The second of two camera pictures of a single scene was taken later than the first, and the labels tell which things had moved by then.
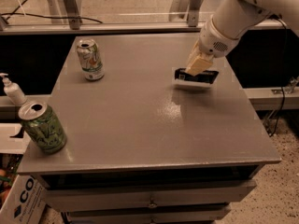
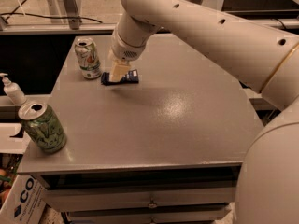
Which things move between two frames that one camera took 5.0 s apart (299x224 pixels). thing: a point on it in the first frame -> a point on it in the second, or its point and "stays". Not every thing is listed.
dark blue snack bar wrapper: x=204 y=78 -> x=130 y=77
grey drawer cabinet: x=140 y=149 stays
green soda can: x=43 y=127 stays
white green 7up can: x=90 y=58 stays
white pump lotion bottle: x=13 y=91 stays
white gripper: x=214 y=43 -> x=125 y=50
